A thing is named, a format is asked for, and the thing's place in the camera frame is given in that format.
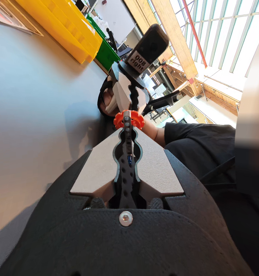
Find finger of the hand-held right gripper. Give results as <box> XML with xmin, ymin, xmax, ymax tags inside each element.
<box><xmin>113</xmin><ymin>72</ymin><xmax>135</xmax><ymax>112</ymax></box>
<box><xmin>133</xmin><ymin>87</ymin><xmax>151</xmax><ymax>112</ymax></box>

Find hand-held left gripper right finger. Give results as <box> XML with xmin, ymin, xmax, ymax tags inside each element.
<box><xmin>132</xmin><ymin>126</ymin><xmax>184</xmax><ymax>208</ymax></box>

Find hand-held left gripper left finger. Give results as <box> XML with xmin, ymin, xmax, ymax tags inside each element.
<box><xmin>70</xmin><ymin>127</ymin><xmax>124</xmax><ymax>208</ymax></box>

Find orange gear wheel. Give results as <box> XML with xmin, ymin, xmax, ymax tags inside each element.
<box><xmin>113</xmin><ymin>110</ymin><xmax>144</xmax><ymax>131</ymax></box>

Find grey beam assembly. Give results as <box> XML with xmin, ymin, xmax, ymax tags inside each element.
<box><xmin>123</xmin><ymin>110</ymin><xmax>136</xmax><ymax>167</ymax></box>

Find yellow plastic bin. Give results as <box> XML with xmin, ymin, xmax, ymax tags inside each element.
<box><xmin>14</xmin><ymin>0</ymin><xmax>103</xmax><ymax>64</ymax></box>

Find person's right forearm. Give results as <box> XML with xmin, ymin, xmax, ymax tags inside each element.
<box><xmin>141</xmin><ymin>120</ymin><xmax>166</xmax><ymax>148</ymax></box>

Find person's right hand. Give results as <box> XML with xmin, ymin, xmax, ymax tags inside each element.
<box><xmin>101</xmin><ymin>80</ymin><xmax>116</xmax><ymax>115</ymax></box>

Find white lettered sign board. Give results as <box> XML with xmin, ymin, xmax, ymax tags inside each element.
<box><xmin>154</xmin><ymin>84</ymin><xmax>167</xmax><ymax>96</ymax></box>

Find black office chair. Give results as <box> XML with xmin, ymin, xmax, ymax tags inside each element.
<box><xmin>141</xmin><ymin>90</ymin><xmax>180</xmax><ymax>117</ymax></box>

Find green plastic bin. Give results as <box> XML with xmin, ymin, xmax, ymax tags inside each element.
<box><xmin>86</xmin><ymin>14</ymin><xmax>121</xmax><ymax>71</ymax></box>

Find white whiteboard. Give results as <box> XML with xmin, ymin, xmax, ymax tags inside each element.
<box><xmin>95</xmin><ymin>0</ymin><xmax>136</xmax><ymax>44</ymax></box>

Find red ceiling pipe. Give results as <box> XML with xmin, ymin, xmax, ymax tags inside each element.
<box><xmin>182</xmin><ymin>0</ymin><xmax>208</xmax><ymax>68</ymax></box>

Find brown sticker sheet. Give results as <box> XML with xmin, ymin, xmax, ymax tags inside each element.
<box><xmin>0</xmin><ymin>0</ymin><xmax>44</xmax><ymax>37</ymax></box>

